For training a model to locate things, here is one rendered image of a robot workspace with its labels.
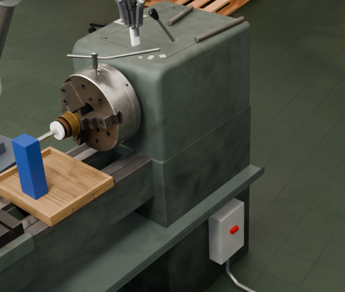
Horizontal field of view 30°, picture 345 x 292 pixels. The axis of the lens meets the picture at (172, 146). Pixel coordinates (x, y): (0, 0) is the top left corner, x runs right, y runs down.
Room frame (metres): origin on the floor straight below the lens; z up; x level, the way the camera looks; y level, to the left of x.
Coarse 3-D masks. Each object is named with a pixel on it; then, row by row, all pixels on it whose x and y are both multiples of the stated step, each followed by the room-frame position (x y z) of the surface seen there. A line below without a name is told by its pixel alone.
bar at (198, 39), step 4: (236, 20) 2.48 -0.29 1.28; (240, 20) 2.49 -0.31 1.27; (244, 20) 2.51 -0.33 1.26; (224, 24) 2.44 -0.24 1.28; (228, 24) 2.45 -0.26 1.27; (232, 24) 2.46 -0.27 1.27; (236, 24) 2.48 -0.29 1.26; (216, 28) 2.41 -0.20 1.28; (220, 28) 2.41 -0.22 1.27; (224, 28) 2.43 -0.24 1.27; (208, 32) 2.37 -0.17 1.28; (212, 32) 2.38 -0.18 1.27; (216, 32) 2.39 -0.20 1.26; (196, 36) 2.34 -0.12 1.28; (200, 36) 2.34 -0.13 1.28; (204, 36) 2.35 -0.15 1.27; (208, 36) 2.36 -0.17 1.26; (196, 40) 2.33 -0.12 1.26; (200, 40) 2.33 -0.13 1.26
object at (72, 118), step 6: (66, 114) 2.06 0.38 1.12; (72, 114) 2.05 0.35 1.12; (78, 114) 2.08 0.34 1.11; (60, 120) 2.02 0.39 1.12; (66, 120) 2.03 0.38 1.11; (72, 120) 2.03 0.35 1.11; (66, 126) 2.01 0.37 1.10; (72, 126) 2.02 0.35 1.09; (78, 126) 2.03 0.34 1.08; (66, 132) 2.00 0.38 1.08; (72, 132) 2.01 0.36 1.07; (78, 132) 2.04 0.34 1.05
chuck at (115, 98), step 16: (64, 80) 2.21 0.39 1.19; (80, 80) 2.14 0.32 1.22; (96, 80) 2.10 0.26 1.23; (112, 80) 2.12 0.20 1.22; (96, 96) 2.08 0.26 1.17; (112, 96) 2.06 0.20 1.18; (128, 96) 2.10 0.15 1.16; (80, 112) 2.16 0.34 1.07; (112, 112) 2.03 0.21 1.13; (128, 112) 2.07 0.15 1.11; (96, 128) 2.10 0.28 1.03; (112, 128) 2.04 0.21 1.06; (128, 128) 2.06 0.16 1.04; (96, 144) 2.11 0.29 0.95; (112, 144) 2.04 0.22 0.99
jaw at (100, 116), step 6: (90, 114) 2.07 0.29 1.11; (96, 114) 2.06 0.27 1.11; (102, 114) 2.05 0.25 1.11; (108, 114) 2.04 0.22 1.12; (120, 114) 2.05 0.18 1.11; (78, 120) 2.04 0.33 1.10; (84, 120) 2.04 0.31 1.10; (90, 120) 2.02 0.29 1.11; (96, 120) 2.03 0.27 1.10; (102, 120) 2.01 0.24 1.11; (108, 120) 2.02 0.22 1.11; (114, 120) 2.03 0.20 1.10; (120, 120) 2.04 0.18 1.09; (84, 126) 2.03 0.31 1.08; (90, 126) 2.03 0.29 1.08; (96, 126) 2.03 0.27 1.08; (102, 126) 2.01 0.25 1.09; (108, 126) 2.01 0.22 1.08
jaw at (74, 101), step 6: (66, 84) 2.15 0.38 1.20; (72, 84) 2.17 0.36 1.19; (60, 90) 2.16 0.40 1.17; (66, 90) 2.14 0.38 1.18; (72, 90) 2.15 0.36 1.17; (66, 96) 2.14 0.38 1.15; (72, 96) 2.13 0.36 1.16; (78, 96) 2.14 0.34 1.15; (66, 102) 2.11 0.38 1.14; (72, 102) 2.11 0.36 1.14; (78, 102) 2.12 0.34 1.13; (84, 102) 2.14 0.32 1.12; (66, 108) 2.08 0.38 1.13; (72, 108) 2.09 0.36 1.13; (78, 108) 2.10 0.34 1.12
